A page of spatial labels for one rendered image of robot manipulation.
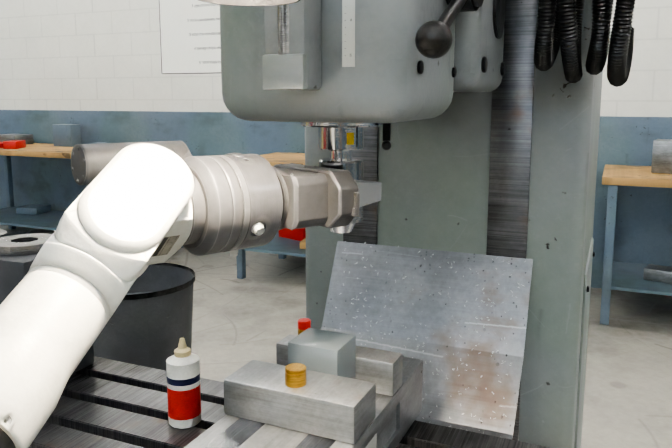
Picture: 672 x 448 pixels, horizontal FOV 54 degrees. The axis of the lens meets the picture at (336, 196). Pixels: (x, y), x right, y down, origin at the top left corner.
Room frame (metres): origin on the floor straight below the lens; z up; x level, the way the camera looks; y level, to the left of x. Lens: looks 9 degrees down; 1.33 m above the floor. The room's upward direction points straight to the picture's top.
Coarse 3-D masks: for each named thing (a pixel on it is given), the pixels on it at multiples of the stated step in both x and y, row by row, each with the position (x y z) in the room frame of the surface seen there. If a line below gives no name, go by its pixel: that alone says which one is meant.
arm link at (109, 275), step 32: (128, 160) 0.50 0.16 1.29; (160, 160) 0.51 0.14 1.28; (96, 192) 0.46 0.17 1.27; (128, 192) 0.47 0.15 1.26; (160, 192) 0.49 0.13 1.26; (192, 192) 0.51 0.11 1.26; (64, 224) 0.44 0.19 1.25; (96, 224) 0.44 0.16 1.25; (128, 224) 0.45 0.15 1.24; (160, 224) 0.47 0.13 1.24; (64, 256) 0.44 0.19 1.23; (96, 256) 0.44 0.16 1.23; (128, 256) 0.44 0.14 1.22; (96, 288) 0.44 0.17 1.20; (128, 288) 0.45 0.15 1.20
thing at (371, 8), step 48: (336, 0) 0.59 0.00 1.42; (384, 0) 0.57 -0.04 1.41; (432, 0) 0.63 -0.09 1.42; (240, 48) 0.63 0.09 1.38; (336, 48) 0.59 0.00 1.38; (384, 48) 0.57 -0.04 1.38; (240, 96) 0.63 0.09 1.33; (288, 96) 0.61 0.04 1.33; (336, 96) 0.59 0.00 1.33; (384, 96) 0.58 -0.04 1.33; (432, 96) 0.64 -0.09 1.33
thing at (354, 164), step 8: (320, 160) 0.68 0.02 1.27; (328, 160) 0.67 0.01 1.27; (336, 160) 0.67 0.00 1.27; (344, 160) 0.67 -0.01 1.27; (352, 160) 0.67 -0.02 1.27; (360, 160) 0.68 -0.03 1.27; (336, 168) 0.66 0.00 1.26; (344, 168) 0.66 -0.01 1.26; (352, 168) 0.67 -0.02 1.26; (360, 168) 0.67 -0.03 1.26
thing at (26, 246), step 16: (0, 240) 0.91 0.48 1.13; (16, 240) 0.92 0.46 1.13; (32, 240) 0.93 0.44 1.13; (0, 256) 0.87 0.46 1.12; (16, 256) 0.87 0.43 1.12; (32, 256) 0.87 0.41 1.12; (0, 272) 0.85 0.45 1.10; (16, 272) 0.84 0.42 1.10; (0, 288) 0.85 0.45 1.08; (80, 368) 0.92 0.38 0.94
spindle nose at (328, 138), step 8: (320, 128) 0.68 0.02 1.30; (328, 128) 0.67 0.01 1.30; (336, 128) 0.66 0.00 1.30; (344, 128) 0.66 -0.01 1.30; (352, 128) 0.67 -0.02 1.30; (360, 128) 0.67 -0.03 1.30; (320, 136) 0.68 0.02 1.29; (328, 136) 0.67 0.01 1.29; (336, 136) 0.66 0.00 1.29; (344, 136) 0.66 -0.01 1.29; (360, 136) 0.67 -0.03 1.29; (320, 144) 0.68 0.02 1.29; (328, 144) 0.67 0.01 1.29; (336, 144) 0.66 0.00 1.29; (344, 144) 0.66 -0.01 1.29; (360, 144) 0.67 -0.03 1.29
